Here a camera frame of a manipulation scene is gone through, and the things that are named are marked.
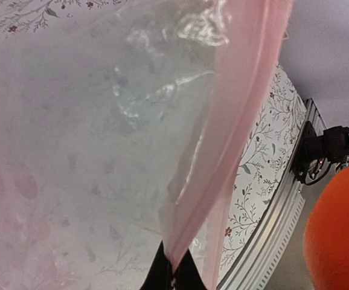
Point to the orange tangerine front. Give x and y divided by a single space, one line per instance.
326 237

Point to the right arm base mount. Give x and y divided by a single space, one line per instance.
309 155

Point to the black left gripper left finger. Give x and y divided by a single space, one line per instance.
160 274

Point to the clear zip top bag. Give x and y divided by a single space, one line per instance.
122 125

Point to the front aluminium rail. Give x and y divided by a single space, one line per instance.
260 230

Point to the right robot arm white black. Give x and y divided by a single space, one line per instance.
336 143

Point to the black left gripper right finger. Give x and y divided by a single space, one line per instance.
186 276

